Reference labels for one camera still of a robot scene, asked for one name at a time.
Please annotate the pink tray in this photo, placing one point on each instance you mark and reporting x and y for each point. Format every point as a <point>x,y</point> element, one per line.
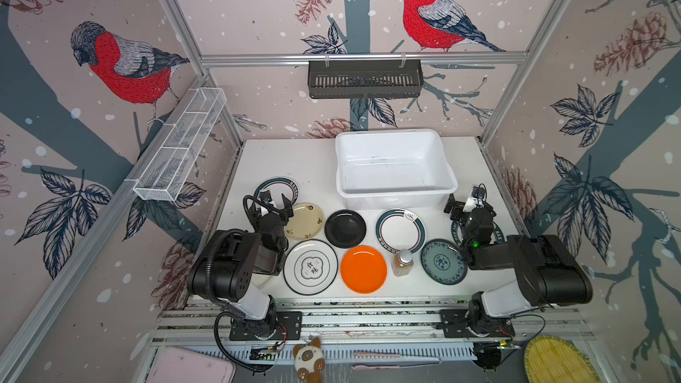
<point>185,366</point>

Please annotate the teal patterned plate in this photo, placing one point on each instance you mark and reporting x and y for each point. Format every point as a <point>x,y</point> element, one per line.
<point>442,262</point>

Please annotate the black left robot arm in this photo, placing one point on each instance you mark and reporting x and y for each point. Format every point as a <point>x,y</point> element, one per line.
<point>223,272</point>

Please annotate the green ring lettered plate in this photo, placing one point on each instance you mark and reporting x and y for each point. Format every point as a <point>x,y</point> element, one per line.
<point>498,234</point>

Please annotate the orange plate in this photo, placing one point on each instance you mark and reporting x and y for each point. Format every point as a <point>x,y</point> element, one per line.
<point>364,270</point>

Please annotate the green red rimmed white plate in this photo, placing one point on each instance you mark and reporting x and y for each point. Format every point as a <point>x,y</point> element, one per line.
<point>273,189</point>

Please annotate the pink tweezers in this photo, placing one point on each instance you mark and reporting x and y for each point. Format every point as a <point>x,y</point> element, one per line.
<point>366,360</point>

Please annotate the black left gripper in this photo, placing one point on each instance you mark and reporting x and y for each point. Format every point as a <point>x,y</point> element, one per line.
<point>274,211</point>

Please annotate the white wire mesh shelf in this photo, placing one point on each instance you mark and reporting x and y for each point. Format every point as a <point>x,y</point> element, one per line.
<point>172,163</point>

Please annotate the cream white large plate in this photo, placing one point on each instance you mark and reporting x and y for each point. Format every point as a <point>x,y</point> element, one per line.
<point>260,281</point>

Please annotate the yellow woven bamboo tray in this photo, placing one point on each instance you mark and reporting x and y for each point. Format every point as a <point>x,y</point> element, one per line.
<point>551,359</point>

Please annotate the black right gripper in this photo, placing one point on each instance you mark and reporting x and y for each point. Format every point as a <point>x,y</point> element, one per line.
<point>467,213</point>

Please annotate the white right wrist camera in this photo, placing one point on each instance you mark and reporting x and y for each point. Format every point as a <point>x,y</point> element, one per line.
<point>476,199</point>

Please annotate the small amber glass jar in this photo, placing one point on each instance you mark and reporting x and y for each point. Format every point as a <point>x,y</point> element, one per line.
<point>402,262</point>

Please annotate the black hanging basket shelf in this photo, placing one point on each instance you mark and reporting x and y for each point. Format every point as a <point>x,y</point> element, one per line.
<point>365,79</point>

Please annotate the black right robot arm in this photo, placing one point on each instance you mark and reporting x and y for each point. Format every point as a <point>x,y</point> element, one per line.
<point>546,274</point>

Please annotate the white plate with black emblem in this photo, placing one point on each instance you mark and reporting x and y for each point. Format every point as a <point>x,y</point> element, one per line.
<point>310,267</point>

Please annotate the cream yellow small plate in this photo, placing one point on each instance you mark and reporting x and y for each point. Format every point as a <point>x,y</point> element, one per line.
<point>306,223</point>

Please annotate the white plastic bin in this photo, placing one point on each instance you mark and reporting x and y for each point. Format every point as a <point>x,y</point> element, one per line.
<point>399,169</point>

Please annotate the brown white plush toy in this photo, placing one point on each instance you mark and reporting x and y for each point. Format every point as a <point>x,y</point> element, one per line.
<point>309,361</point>

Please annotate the aluminium rail base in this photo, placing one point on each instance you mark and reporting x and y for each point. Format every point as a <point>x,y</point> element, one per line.
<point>344,328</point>

